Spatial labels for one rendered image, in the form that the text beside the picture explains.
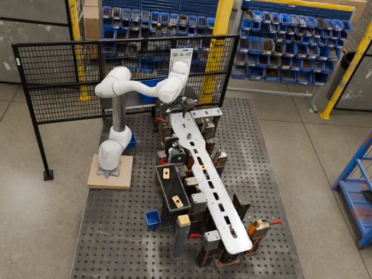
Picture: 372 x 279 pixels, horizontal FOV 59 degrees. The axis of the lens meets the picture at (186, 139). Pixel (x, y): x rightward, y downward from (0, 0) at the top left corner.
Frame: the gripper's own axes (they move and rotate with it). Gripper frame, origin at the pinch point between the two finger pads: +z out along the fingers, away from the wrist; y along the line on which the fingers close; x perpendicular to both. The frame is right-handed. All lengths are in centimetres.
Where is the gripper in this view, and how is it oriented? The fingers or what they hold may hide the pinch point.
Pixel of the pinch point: (174, 117)
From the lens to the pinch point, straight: 221.5
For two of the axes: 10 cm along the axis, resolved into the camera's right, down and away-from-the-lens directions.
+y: 9.4, -1.3, 3.1
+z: -1.2, 7.1, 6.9
